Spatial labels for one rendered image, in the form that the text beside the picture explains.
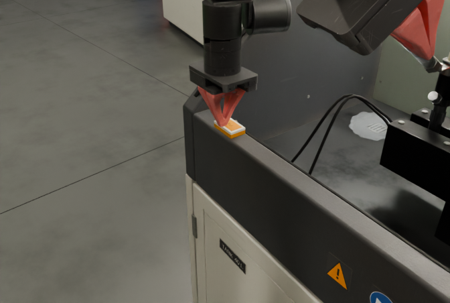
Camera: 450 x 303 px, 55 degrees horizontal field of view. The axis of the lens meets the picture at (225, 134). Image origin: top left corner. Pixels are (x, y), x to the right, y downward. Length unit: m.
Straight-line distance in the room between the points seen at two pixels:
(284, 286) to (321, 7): 0.52
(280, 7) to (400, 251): 0.36
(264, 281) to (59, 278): 1.18
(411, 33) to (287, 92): 0.62
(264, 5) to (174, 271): 1.31
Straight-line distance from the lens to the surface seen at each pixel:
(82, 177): 2.34
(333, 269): 0.62
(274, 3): 0.65
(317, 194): 0.60
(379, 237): 0.56
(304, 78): 0.95
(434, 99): 0.70
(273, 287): 0.77
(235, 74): 0.66
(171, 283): 1.74
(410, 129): 0.73
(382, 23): 0.30
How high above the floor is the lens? 1.32
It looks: 31 degrees down
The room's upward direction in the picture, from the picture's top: straight up
